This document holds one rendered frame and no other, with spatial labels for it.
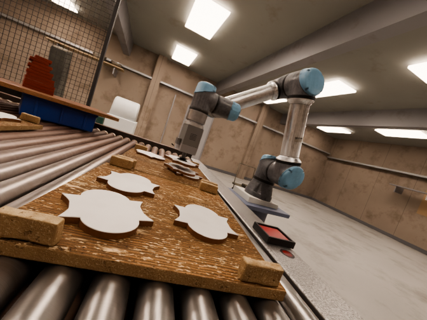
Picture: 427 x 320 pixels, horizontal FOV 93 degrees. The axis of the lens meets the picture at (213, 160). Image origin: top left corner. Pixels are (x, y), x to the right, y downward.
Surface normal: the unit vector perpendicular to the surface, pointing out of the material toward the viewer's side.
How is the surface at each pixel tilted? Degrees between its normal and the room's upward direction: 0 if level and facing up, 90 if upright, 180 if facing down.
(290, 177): 98
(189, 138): 90
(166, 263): 0
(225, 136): 90
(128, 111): 80
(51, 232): 86
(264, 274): 93
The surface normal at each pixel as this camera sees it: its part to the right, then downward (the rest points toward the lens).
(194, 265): 0.33, -0.94
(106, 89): 0.31, 0.18
